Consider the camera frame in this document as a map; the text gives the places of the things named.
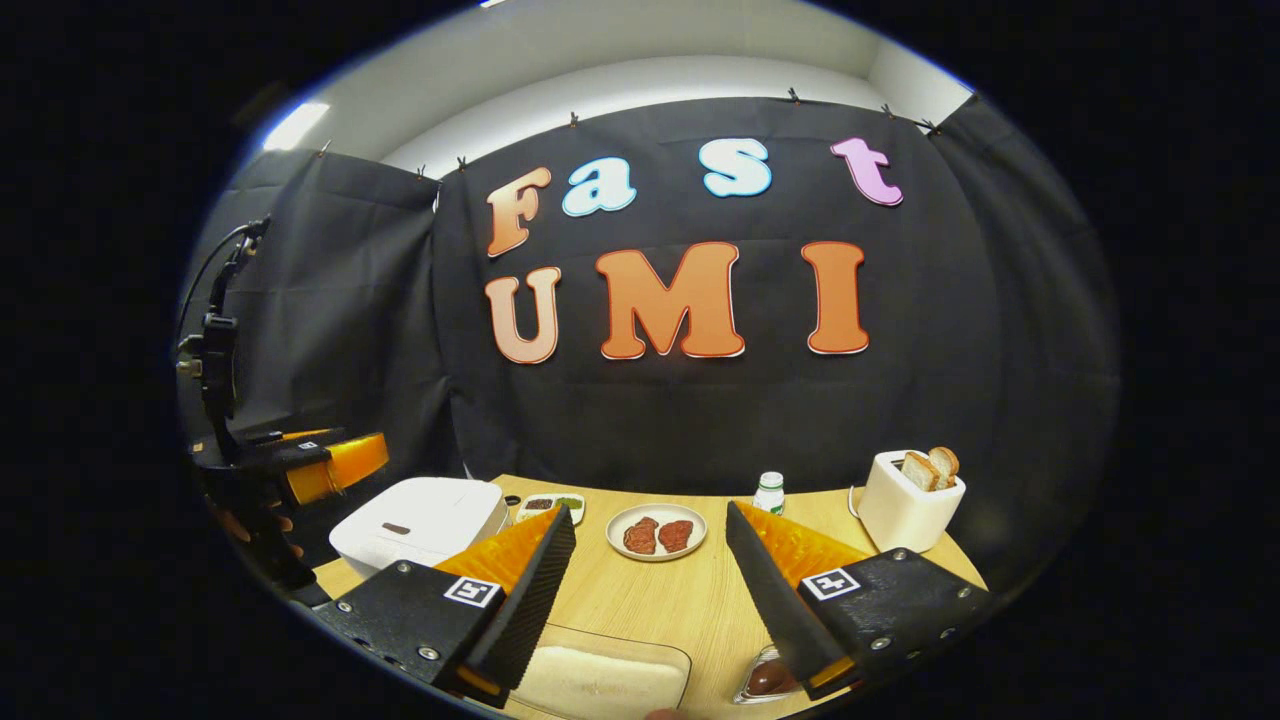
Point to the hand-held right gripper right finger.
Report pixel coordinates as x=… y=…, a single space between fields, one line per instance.
x=775 y=590

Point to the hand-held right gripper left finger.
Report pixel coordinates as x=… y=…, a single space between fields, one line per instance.
x=520 y=600

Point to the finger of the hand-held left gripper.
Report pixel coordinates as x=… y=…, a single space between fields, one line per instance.
x=300 y=437
x=340 y=465

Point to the white rice cooker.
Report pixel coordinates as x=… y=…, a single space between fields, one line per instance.
x=420 y=520

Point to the white bottle green cap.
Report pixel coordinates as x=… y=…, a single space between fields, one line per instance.
x=769 y=495

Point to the white divided sauce dish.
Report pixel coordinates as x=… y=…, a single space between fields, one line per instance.
x=550 y=508

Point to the white round plate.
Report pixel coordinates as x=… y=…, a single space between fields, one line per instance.
x=615 y=545

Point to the red meat piece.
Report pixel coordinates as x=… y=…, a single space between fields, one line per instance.
x=676 y=535
x=640 y=537

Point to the white toaster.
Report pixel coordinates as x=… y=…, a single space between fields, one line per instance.
x=900 y=520

